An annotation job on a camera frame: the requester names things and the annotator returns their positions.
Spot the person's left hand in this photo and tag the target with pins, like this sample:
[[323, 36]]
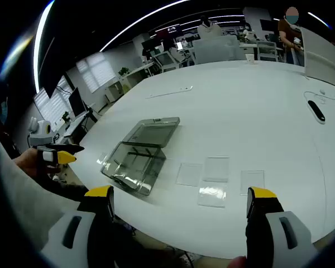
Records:
[[25, 164]]

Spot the person's right hand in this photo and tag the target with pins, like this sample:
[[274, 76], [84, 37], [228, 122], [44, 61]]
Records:
[[237, 262]]

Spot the black computer monitor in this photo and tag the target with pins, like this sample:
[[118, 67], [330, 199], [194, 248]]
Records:
[[76, 102]]

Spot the white display panel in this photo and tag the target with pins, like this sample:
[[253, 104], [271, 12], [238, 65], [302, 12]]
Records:
[[321, 61]]

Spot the grey transparent guide fixture box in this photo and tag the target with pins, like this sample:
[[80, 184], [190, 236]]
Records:
[[145, 134]]

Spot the green potted plant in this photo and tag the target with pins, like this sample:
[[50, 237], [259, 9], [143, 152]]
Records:
[[124, 71]]

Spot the hanging black screen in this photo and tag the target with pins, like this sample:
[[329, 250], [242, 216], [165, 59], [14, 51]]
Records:
[[48, 86]]

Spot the person's blue face mask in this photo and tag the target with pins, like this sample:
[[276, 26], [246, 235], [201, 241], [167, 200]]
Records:
[[3, 114]]

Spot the white cabinet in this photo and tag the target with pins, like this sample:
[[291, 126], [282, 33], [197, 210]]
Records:
[[113, 92]]

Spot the white mesh office chair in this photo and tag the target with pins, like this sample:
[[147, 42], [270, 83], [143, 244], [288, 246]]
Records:
[[164, 60]]

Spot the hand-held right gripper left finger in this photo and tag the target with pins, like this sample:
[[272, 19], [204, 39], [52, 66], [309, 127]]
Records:
[[97, 231]]

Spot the ceiling light strip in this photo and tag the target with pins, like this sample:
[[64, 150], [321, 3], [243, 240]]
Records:
[[35, 72]]

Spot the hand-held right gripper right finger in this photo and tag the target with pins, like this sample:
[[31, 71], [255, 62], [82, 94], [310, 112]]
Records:
[[259, 237]]

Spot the pale grey panel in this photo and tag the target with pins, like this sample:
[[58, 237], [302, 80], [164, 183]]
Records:
[[216, 50]]

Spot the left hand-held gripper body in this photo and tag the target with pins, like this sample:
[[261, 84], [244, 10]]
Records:
[[39, 134]]

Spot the black oval device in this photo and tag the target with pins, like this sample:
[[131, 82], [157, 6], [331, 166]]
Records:
[[316, 111]]

